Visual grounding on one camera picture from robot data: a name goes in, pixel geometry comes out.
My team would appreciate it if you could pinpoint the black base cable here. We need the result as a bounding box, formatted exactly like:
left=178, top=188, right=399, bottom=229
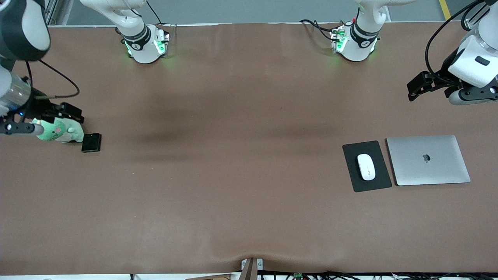
left=146, top=0, right=165, bottom=27
left=299, top=19, right=340, bottom=42

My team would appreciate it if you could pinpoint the white computer mouse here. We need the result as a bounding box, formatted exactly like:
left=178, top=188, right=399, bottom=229
left=357, top=154, right=376, bottom=182

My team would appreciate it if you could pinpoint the green dinosaur plush toy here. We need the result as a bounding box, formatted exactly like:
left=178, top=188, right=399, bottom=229
left=33, top=119, right=85, bottom=144

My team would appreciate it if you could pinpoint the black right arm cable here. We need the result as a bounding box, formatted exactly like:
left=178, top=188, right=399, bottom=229
left=26, top=58, right=81, bottom=100

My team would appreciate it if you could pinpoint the silver laptop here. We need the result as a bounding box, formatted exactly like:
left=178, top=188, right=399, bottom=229
left=386, top=135, right=471, bottom=186

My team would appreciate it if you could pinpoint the black phone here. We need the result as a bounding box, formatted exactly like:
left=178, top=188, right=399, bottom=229
left=81, top=133, right=102, bottom=153

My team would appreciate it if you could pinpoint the black mouse pad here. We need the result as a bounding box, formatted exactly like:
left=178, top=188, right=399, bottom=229
left=342, top=140, right=393, bottom=193

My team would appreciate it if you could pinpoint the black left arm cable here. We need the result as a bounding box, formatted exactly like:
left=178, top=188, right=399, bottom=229
left=424, top=0, right=489, bottom=78

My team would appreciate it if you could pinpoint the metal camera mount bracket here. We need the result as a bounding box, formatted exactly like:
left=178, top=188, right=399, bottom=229
left=240, top=258, right=264, bottom=280

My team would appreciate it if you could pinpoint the brown table cover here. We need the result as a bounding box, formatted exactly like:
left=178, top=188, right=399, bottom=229
left=0, top=21, right=498, bottom=275

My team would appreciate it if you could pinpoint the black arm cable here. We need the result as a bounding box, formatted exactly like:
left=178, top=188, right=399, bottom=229
left=26, top=58, right=81, bottom=100
left=424, top=0, right=489, bottom=78

